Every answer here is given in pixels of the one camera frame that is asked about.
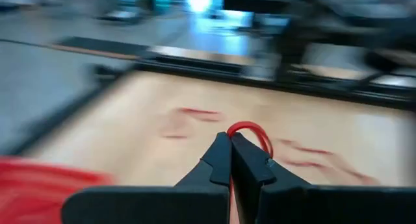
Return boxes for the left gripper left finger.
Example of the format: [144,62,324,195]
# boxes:
[61,132,233,224]

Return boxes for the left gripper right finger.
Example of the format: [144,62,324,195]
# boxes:
[231,132,416,224]

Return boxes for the red rubber band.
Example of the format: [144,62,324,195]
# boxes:
[282,157,381,186]
[177,106,224,123]
[226,121,274,160]
[276,138,334,156]

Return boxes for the red plastic basket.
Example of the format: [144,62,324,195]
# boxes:
[0,157,114,224]

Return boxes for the black table edge clamp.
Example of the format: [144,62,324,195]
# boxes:
[92,64,113,87]

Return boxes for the black aluminium rig frame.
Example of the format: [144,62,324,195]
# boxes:
[9,35,416,153]

